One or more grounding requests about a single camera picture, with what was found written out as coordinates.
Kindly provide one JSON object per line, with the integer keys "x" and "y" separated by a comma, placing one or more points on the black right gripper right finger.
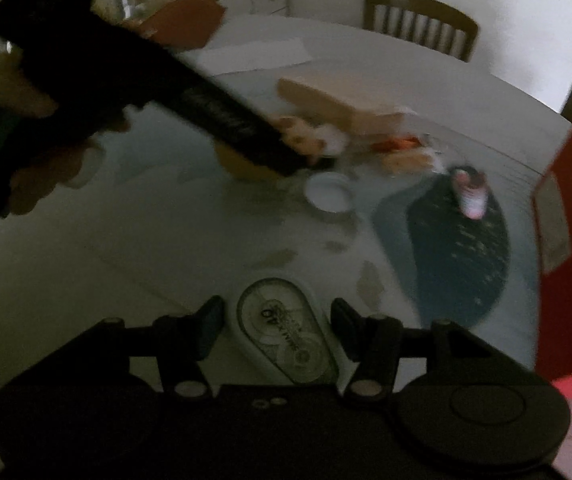
{"x": 376, "y": 346}

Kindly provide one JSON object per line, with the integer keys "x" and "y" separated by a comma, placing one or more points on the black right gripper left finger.
{"x": 179, "y": 344}

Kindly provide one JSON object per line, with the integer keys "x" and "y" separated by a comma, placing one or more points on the small pink white bottle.
{"x": 471, "y": 192}

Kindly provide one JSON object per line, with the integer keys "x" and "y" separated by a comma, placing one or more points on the beige sponge block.
{"x": 354, "y": 105}

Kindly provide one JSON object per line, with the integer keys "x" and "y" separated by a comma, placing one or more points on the yellow plush toy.
{"x": 320, "y": 141}

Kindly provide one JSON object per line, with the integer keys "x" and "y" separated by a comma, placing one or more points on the person's left hand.
{"x": 40, "y": 147}

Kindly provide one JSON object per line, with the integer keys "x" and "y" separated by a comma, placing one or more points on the dark green patterned mat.
{"x": 450, "y": 266}

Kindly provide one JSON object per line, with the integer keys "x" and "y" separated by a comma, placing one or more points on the white round lid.
{"x": 329, "y": 192}

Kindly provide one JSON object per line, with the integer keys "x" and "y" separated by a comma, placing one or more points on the white paper sheet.
{"x": 255, "y": 55}

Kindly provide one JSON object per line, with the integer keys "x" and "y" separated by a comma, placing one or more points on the red snack wrapper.
{"x": 405, "y": 155}

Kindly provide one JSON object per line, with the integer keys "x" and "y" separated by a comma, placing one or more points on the dark wooden chair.
{"x": 429, "y": 23}

